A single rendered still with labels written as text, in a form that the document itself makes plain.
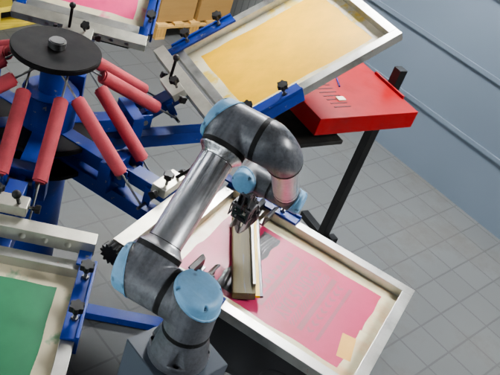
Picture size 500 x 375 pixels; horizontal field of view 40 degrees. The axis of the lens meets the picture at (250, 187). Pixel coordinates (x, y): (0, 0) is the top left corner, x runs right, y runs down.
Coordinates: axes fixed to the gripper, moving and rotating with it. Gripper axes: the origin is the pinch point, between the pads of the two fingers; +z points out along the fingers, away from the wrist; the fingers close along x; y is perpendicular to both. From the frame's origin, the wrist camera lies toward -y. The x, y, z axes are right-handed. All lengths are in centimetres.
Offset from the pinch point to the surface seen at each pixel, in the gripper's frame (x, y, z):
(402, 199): 28, -243, 105
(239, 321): 19.4, 29.2, 6.8
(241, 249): 3.5, 1.3, 6.4
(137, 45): -90, -59, -8
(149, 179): -36.8, 1.2, 1.3
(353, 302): 44.0, -10.0, 10.0
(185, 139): -52, -51, 16
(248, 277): 12.1, 11.3, 6.0
